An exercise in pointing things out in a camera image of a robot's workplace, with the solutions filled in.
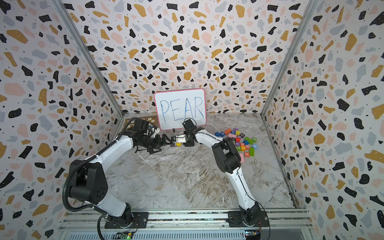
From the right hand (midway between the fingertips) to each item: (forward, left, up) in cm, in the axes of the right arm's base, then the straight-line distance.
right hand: (186, 138), depth 105 cm
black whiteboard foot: (+7, +10, 0) cm, 12 cm away
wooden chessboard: (+16, +27, +1) cm, 32 cm away
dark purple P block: (-6, +8, 0) cm, 10 cm away
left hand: (-15, +7, +13) cm, 21 cm away
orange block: (+8, -30, -2) cm, 31 cm away
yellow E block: (-5, +5, -1) cm, 7 cm away
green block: (+1, -46, -3) cm, 46 cm away
